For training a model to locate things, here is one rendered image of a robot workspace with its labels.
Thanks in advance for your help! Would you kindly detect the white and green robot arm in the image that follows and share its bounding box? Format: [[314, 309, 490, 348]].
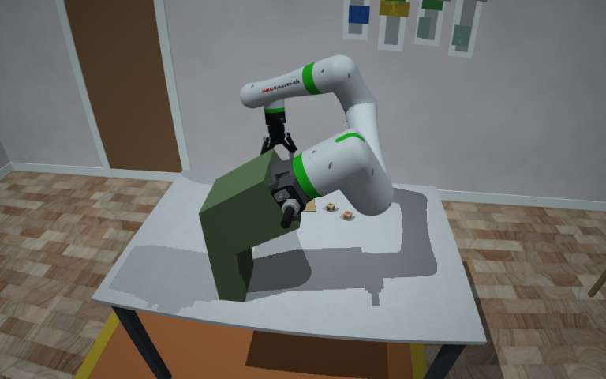
[[240, 54, 394, 229]]

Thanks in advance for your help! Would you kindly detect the tan flat mat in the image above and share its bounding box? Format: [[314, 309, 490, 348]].
[[303, 199, 316, 212]]

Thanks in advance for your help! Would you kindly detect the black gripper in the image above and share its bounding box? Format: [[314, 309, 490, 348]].
[[260, 124, 297, 159]]

